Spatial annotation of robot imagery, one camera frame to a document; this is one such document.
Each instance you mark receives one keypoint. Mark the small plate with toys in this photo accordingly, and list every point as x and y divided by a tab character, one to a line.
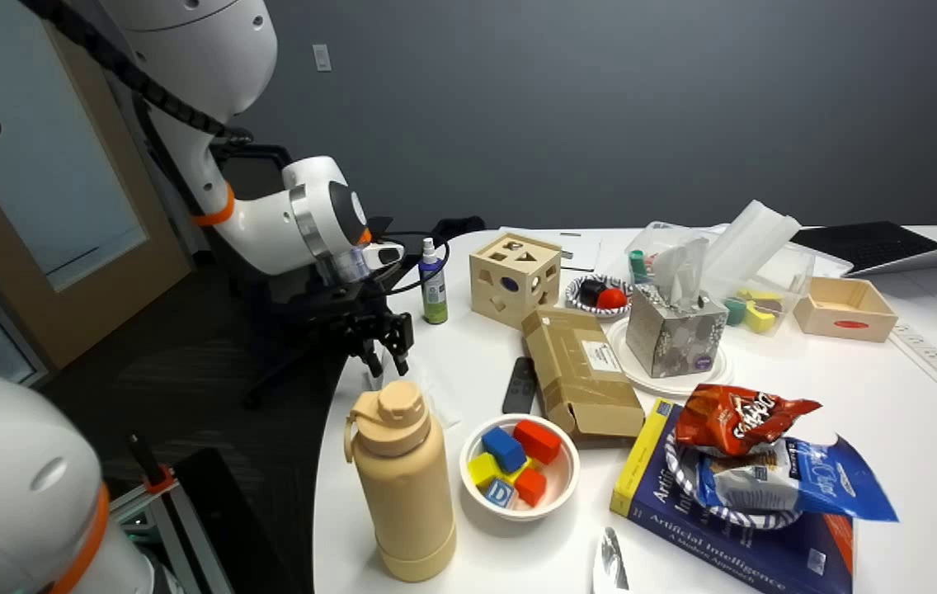
597	296

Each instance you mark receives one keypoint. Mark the orange foam block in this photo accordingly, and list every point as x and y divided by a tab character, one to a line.
530	485

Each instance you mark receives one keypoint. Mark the clear plastic container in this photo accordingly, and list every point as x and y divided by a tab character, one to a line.
747	266

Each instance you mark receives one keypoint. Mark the blue book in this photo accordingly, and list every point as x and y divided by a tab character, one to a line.
773	553

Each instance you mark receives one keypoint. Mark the blue foam block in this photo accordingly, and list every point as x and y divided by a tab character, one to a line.
506	450

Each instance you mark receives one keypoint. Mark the white pouch at edge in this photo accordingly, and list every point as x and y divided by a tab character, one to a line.
607	573

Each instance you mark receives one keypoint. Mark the wooden shape sorter cube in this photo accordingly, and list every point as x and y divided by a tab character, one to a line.
514	274

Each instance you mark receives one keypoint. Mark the tan insulated water bottle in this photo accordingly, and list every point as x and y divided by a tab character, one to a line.
398	450

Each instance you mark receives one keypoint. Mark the yellow foam block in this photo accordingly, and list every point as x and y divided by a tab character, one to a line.
484	471

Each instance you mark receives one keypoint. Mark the grey tissue box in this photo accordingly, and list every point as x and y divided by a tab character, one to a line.
675	324

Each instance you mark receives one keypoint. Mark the white bowl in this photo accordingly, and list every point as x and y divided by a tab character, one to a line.
498	495

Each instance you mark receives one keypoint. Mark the white round plate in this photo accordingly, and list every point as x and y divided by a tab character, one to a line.
675	388

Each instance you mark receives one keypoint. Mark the red foam block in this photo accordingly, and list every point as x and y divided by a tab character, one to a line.
537	440

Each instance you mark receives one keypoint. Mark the red chips bag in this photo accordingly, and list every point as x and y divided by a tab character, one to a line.
735	421

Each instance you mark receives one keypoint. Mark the dark grey remote control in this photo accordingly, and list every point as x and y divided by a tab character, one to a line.
524	388

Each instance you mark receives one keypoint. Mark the small wooden tray box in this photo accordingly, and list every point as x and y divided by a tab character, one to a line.
846	309

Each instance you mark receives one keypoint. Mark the purple green spray bottle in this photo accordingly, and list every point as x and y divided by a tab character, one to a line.
433	284

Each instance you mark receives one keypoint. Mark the white blue rope toy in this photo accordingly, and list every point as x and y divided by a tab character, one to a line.
757	494

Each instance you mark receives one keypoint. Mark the black office chair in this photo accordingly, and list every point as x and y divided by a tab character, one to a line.
296	242

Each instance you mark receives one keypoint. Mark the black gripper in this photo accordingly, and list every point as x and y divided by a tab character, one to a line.
361	319

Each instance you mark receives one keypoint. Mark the blue plastic packet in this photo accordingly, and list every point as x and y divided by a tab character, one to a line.
835	481

